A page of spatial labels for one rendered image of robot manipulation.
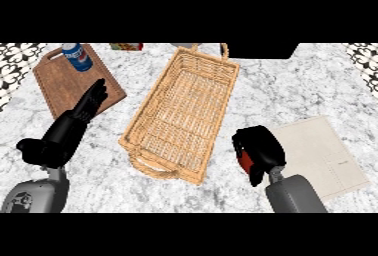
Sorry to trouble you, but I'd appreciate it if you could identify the red and green box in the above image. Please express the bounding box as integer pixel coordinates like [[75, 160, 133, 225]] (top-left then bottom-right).
[[108, 43, 145, 52]]

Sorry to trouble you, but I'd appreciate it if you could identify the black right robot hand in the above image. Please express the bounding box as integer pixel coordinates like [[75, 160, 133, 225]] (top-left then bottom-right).
[[230, 125, 288, 188]]

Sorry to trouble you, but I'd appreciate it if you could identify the red bell pepper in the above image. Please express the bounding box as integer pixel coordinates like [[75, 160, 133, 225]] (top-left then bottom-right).
[[235, 146, 255, 177]]

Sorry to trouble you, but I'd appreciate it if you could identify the brown wooden cutting board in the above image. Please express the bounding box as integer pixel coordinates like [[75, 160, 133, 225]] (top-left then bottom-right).
[[31, 43, 128, 120]]

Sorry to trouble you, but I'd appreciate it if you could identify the beige placemat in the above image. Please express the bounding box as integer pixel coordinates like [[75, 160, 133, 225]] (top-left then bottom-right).
[[267, 115, 372, 202]]

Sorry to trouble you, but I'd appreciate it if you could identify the black appliance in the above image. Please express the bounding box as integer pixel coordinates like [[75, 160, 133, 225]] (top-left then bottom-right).
[[227, 43, 300, 60]]

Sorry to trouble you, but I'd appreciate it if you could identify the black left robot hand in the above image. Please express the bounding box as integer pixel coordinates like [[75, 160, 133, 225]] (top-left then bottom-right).
[[15, 78, 109, 169]]

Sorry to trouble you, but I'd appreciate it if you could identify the blue soda can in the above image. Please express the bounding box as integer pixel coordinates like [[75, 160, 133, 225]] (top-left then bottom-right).
[[61, 43, 94, 73]]

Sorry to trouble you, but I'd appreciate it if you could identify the rectangular wicker basket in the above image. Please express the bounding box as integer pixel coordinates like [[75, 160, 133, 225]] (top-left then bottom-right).
[[117, 43, 242, 186]]

